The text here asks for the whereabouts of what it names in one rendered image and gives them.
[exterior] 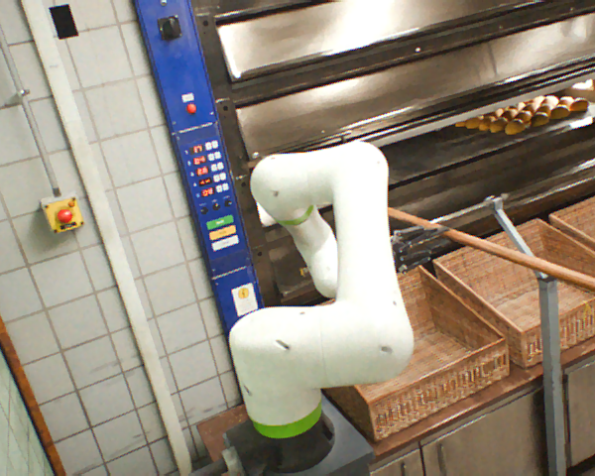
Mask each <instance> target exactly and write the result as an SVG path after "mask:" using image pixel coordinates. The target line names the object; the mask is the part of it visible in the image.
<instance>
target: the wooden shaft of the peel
mask: <svg viewBox="0 0 595 476"><path fill-rule="evenodd" d="M388 216H389V217H391V218H393V219H396V220H398V221H401V222H404V223H407V224H409V225H411V226H414V227H416V226H420V225H422V226H424V227H426V228H427V229H429V228H431V227H434V228H438V227H441V226H440V225H437V224H434V223H431V222H429V221H427V220H424V219H421V218H418V217H415V216H412V215H409V214H406V213H403V212H401V211H398V210H396V209H393V208H391V207H388ZM438 235H440V236H443V237H445V238H448V239H451V240H454V241H456V242H459V243H462V244H464V245H467V246H470V247H472V248H474V249H477V250H480V251H483V252H485V253H488V254H491V255H493V256H496V257H499V258H502V259H504V260H507V261H510V262H512V263H515V264H518V265H521V266H523V267H526V268H529V269H531V270H534V271H536V272H539V273H541V274H544V275H547V276H552V277H555V278H558V279H560V280H563V281H566V282H569V283H571V284H574V285H576V286H578V287H581V288H584V289H587V290H589V291H592V292H595V279H594V278H591V277H588V276H585V275H582V274H579V273H576V272H573V271H570V270H568V269H565V268H562V267H559V266H556V265H553V264H551V263H548V262H545V261H542V260H540V259H537V258H534V257H532V256H529V255H526V254H523V253H520V252H517V251H515V250H512V249H509V248H506V247H503V246H500V245H497V244H494V243H491V242H488V241H486V240H483V239H480V238H477V237H474V236H472V235H469V234H463V233H460V232H458V231H455V230H452V229H450V231H448V232H445V233H443V234H438Z"/></svg>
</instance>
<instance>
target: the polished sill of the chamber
mask: <svg viewBox="0 0 595 476"><path fill-rule="evenodd" d="M594 130H595V116H593V117H590V118H587V119H584V120H581V121H578V122H575V123H572V124H569V125H566V126H563V127H560V128H557V129H554V130H552V131H549V132H546V133H543V134H540V135H537V136H534V137H532V138H529V139H526V140H523V141H521V142H518V143H515V144H512V145H509V146H506V147H503V148H500V149H497V150H494V151H491V152H488V153H485V154H482V155H479V156H477V157H474V158H471V159H468V160H465V161H462V162H459V163H456V164H453V165H447V166H444V167H441V168H438V169H435V170H432V171H430V172H427V173H424V174H421V175H418V176H415V177H412V178H407V179H404V180H402V181H399V182H396V183H394V184H391V185H388V201H391V200H393V199H396V198H399V197H402V196H405V195H408V194H410V193H413V192H416V191H419V190H422V189H425V188H428V187H431V186H433V185H436V184H438V183H441V182H444V181H447V180H450V179H455V178H458V177H461V176H464V175H466V174H469V173H472V172H475V171H477V170H480V169H483V168H486V167H489V166H491V165H494V164H497V163H500V162H502V161H505V160H508V159H511V158H514V157H517V156H521V155H525V154H528V153H531V152H534V151H537V150H540V149H543V148H545V147H547V146H550V145H553V144H556V143H559V142H562V141H565V140H568V139H571V138H573V137H576V136H579V135H582V134H585V133H588V132H591V131H594ZM317 210H318V213H319V215H320V216H321V218H322V219H323V220H324V221H325V222H326V223H327V222H329V221H331V220H334V212H333V206H332V204H329V205H327V206H324V207H321V208H318V209H317ZM263 229H264V233H265V237H266V241H267V243H269V242H271V241H274V240H276V239H279V238H282V237H285V236H288V235H291V234H292V233H290V232H289V231H288V230H287V229H286V228H285V227H284V226H282V225H281V224H279V223H275V224H273V225H270V226H268V227H265V228H263Z"/></svg>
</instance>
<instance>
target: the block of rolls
mask: <svg viewBox="0 0 595 476"><path fill-rule="evenodd" d="M588 107H589V103H588V101H587V100H586V99H584V98H576V99H574V100H572V98H571V97H565V98H562V99H560V100H559V101H558V100H557V99H556V98H555V97H547V98H544V97H543V96H542V97H538V98H535V99H532V100H529V101H526V102H522V103H519V105H518V106H517V107H513V106H509V107H506V108H503V109H500V110H497V111H493V112H490V113H488V114H485V115H481V116H478V117H475V118H472V119H469V120H465V121H462V122H459V123H456V124H454V125H455V126H464V125H466V126H467V127H468V128H476V127H479V129H480V130H487V129H490V131H491V132H500V131H503V130H505V132H506V133H507V134H510V135H511V134H517V133H520V132H522V131H524V130H525V127H526V125H525V124H526V123H529V124H530V126H531V127H539V126H543V125H545V124H547V123H548V121H549V118H550V119H552V120H557V119H561V118H564V117H566V116H568V114H569V112H571V113H575V112H580V111H584V110H586V109H588ZM548 116H549V117H548Z"/></svg>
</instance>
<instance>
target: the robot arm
mask: <svg viewBox="0 0 595 476"><path fill-rule="evenodd" d="M388 176H389V170H388V164H387V161H386V159H385V157H384V156H383V154H382V153H381V152H380V151H379V150H378V149H377V148H376V147H374V146H372V145H370V144H368V143H365V142H351V143H347V144H344V145H340V146H336V147H332V148H328V149H324V150H319V151H313V152H308V153H298V154H283V155H272V156H270V157H268V158H266V159H264V160H263V161H262V162H260V163H259V164H258V166H257V167H256V168H255V169H254V171H253V172H252V175H251V180H250V186H251V191H252V194H253V197H254V198H255V200H256V201H257V203H259V204H260V205H261V206H262V207H263V208H264V210H265V211H266V212H267V213H268V214H269V215H270V216H271V217H272V218H273V219H274V220H275V221H277V222H278V223H279V224H281V225H282V226H284V227H285V228H286V229H287V230H288V231H289V232H290V233H292V235H293V237H294V239H295V242H296V245H297V248H298V251H299V252H300V254H301V256H302V257H303V259H304V261H305V263H306V264H307V267H308V269H309V271H310V274H311V276H312V279H313V282H314V284H315V287H316V289H317V290H318V291H319V292H320V293H321V294H322V295H323V296H326V297H329V298H336V301H335V303H334V304H331V305H323V306H312V307H285V306H283V307H268V308H264V309H260V310H257V311H254V312H252V313H250V314H248V315H246V316H244V317H243V318H241V319H240V320H239V321H238V322H237V323H236V324H235V326H234V328H233V329H232V331H231V333H230V338H229V342H230V347H231V351H232V356H233V359H232V360H233V364H234V367H235V370H236V374H237V377H238V381H239V385H240V388H241V392H242V396H243V399H244V402H245V406H246V410H247V413H248V416H249V417H250V418H248V419H246V420H244V421H242V422H240V423H237V424H235V425H233V426H231V427H229V428H226V429H225V433H226V436H227V439H226V440H225V441H226V442H227V447H226V449H224V450H222V451H220V454H221V457H222V459H219V460H218V461H216V462H214V463H212V464H210V465H208V466H205V467H203V468H201V469H199V470H197V471H195V472H193V473H190V474H188V476H219V475H221V474H223V473H225V472H227V473H228V474H229V475H230V476H235V475H237V473H243V475H244V476H267V474H268V472H269V471H270V472H274V473H279V474H292V473H299V472H301V471H304V470H307V469H309V468H311V467H313V466H315V465H317V464H318V463H320V462H321V461H322V460H324V459H325V458H326V457H327V456H328V455H329V453H330V452H331V451H332V449H333V447H334V445H335V441H336V434H335V426H334V423H333V421H332V419H331V418H330V417H329V416H328V415H327V414H326V413H324V412H323V410H322V407H321V399H322V394H321V389H323V388H332V387H342V386H352V385H362V384H371V383H380V382H385V381H388V380H391V379H393V378H395V377H396V376H398V375H400V374H402V373H403V371H404V370H405V368H406V367H407V366H408V364H409V362H410V360H411V358H412V355H413V351H414V335H413V331H412V328H411V325H410V322H409V319H408V316H407V313H406V309H405V306H404V303H403V299H402V296H401V292H400V290H399V286H398V281H397V277H396V273H395V268H398V271H399V272H400V273H402V274H406V273H407V272H408V271H409V270H410V269H412V268H414V267H419V266H421V265H423V264H425V263H427V262H429V260H430V258H429V255H430V254H431V253H432V252H435V251H437V250H439V247H441V246H444V245H446V244H449V243H451V240H449V239H447V238H442V239H439V240H436V241H434V242H431V243H429V244H427V245H425V248H423V249H419V250H415V251H410V252H408V249H409V248H411V247H412V245H413V244H414V243H416V242H418V241H420V240H421V239H423V238H425V237H426V236H428V237H429V238H430V237H432V236H435V235H438V234H443V233H445V232H448V231H450V229H449V228H447V227H445V226H441V227H438V228H434V227H431V228H429V229H427V228H426V227H424V226H422V225H420V226H416V227H413V228H409V229H406V230H402V231H393V234H394V237H393V240H392V241H391V239H390V231H389V220H388ZM321 203H332V206H333V212H334V220H335V230H336V241H335V238H334V236H333V234H332V232H331V230H330V228H329V225H328V224H327V223H326V222H325V221H324V220H323V219H322V218H321V216H320V215H319V213H318V210H317V207H316V205H317V204H321ZM412 234H414V235H413V236H411V237H409V238H408V239H406V240H402V241H401V242H400V241H398V239H400V238H402V236H408V235H412ZM336 242H337V243H336ZM426 248H427V249H426ZM412 258H416V259H414V260H412V261H410V262H408V263H406V264H404V265H403V263H404V262H405V261H406V260H411V259H412Z"/></svg>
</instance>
